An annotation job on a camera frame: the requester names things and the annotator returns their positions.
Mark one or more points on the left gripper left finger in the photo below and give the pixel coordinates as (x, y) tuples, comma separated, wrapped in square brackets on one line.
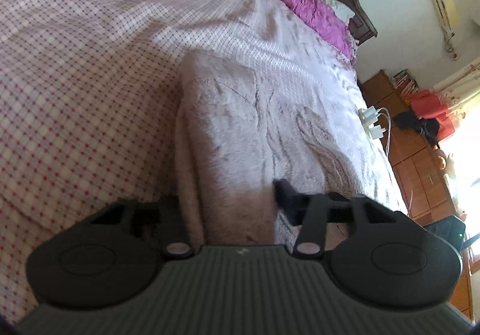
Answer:
[(168, 231)]

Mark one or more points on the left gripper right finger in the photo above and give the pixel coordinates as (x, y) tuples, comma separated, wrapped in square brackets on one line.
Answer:
[(312, 212)]

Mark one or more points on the lilac cable-knit cardigan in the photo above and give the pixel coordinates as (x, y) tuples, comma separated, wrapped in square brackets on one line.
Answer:
[(236, 136)]

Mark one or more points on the black clothes on cabinet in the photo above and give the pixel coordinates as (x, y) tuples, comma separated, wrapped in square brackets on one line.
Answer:
[(428, 128)]

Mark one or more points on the white power strip with chargers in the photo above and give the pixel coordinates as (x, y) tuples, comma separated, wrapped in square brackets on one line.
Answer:
[(369, 118)]

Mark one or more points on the wooden sideboard cabinet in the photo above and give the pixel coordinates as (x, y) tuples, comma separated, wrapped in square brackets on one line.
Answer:
[(416, 167)]

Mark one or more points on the stack of books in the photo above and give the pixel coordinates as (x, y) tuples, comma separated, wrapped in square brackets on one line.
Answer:
[(404, 82)]

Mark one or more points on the orange floral curtain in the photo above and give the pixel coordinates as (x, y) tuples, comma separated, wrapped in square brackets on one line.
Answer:
[(449, 101)]

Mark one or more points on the white pillow behind magenta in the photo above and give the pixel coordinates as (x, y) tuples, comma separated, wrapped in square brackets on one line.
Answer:
[(342, 11)]

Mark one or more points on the pink checked bedspread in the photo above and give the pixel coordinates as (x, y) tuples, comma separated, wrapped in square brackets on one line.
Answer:
[(90, 92)]

